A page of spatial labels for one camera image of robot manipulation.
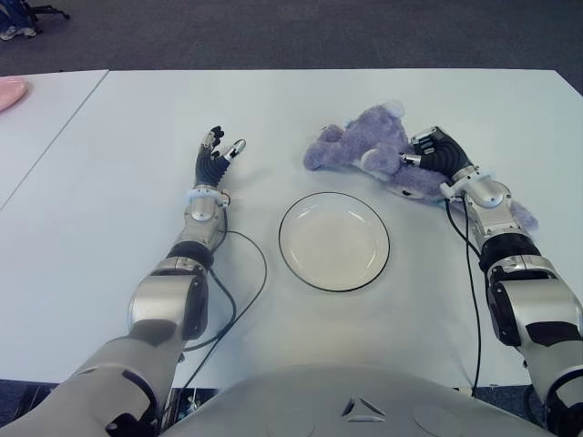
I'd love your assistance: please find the pink plate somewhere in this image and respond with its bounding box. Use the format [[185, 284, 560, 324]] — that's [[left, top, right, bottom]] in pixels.
[[0, 76, 29, 113]]

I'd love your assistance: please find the black office chair base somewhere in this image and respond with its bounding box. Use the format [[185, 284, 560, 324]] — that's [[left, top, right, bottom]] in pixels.
[[26, 0, 72, 22]]

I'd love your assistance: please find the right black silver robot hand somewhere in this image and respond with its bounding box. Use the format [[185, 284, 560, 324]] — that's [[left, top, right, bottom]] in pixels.
[[400, 126, 479, 186]]

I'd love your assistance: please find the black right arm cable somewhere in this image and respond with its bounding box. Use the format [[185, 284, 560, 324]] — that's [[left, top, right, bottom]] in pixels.
[[444, 199, 484, 395]]

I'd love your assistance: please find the white sneaker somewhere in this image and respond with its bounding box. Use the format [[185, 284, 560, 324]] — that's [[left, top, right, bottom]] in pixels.
[[0, 25, 37, 41]]

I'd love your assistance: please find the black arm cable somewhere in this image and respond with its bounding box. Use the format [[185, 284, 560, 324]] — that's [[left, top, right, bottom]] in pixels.
[[444, 199, 484, 395], [181, 229, 269, 389]]

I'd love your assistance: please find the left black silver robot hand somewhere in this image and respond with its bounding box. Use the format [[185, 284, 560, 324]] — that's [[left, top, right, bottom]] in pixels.
[[194, 126, 249, 190]]

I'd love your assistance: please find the white plate with black rim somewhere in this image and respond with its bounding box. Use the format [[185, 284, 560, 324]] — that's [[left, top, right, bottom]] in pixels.
[[278, 191, 392, 292]]

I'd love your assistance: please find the purple plush bunny doll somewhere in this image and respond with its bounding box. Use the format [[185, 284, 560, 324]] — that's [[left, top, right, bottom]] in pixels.
[[302, 100, 539, 234]]

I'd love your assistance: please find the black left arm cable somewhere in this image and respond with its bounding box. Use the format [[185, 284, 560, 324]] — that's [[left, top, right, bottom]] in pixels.
[[181, 229, 269, 389]]

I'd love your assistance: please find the grey robot torso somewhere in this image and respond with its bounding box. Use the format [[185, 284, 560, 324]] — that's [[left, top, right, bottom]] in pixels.
[[168, 361, 547, 437]]

